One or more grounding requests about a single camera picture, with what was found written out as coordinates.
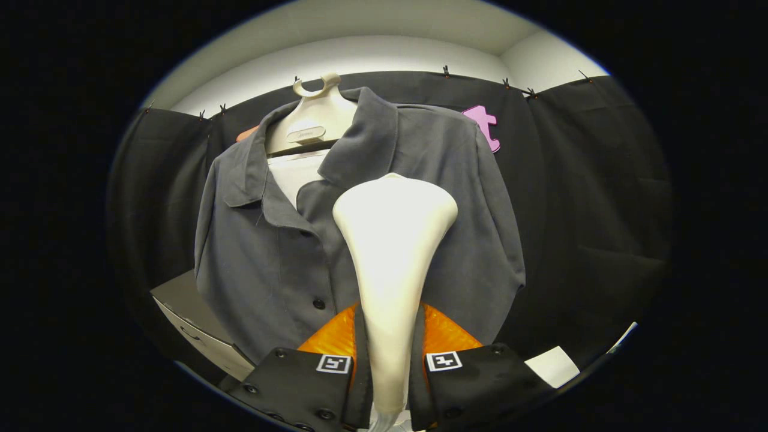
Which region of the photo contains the black backdrop cloth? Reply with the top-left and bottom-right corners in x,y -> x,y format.
107,70 -> 671,373

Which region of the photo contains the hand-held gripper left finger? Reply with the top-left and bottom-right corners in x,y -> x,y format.
228,303 -> 374,432

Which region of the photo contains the white side shelf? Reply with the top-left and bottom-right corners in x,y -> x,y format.
606,322 -> 638,355

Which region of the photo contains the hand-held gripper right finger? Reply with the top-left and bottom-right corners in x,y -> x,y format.
410,302 -> 556,432

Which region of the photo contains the cream garment steamer head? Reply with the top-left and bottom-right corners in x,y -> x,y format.
332,173 -> 458,421

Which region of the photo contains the white paper sheet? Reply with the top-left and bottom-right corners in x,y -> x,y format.
524,346 -> 581,389

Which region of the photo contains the cream plastic clothes hanger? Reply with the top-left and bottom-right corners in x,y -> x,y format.
264,73 -> 359,157

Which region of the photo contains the dark grey collared shirt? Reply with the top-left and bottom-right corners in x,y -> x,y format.
193,86 -> 527,367

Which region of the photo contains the grey cabinet with dark top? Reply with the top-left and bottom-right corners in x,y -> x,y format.
150,270 -> 256,382

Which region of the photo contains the row of small black clips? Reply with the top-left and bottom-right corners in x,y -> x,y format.
146,65 -> 595,121

